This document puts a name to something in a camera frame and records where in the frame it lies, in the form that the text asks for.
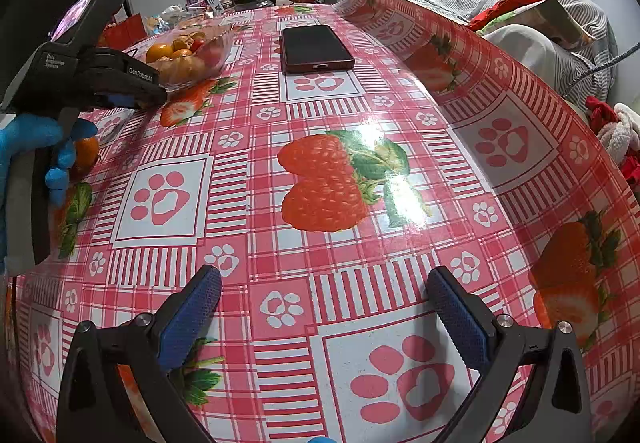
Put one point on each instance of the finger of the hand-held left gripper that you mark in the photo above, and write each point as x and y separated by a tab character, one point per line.
119	101

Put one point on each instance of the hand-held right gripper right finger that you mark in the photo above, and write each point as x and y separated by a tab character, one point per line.
457	318

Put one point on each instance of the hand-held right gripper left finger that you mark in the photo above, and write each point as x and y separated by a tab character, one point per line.
192	318

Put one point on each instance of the orange tangerine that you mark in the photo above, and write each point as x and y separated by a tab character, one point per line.
86	153
182	54
160	50

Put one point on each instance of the red tomato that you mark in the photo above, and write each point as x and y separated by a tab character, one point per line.
198	45

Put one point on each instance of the clear glass bowl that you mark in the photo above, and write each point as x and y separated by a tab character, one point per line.
217	58

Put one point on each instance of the person's left hand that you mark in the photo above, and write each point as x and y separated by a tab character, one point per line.
30	130

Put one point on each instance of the stack of red gift boxes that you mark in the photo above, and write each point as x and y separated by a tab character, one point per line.
125	30

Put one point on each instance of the clear plastic bag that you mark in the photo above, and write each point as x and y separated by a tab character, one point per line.
167	18

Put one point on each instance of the pink checked printed tablecloth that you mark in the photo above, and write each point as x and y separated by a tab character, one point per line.
310	273

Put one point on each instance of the white plastic holder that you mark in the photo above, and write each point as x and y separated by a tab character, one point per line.
216	0

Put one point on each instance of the dark red smartphone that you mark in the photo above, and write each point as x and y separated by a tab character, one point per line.
315	48

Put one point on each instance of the red white plush toy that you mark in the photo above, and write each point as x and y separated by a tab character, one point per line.
617	133

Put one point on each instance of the white pillow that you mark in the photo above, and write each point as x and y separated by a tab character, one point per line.
530	50

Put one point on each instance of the open magazine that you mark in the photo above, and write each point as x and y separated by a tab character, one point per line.
555	18

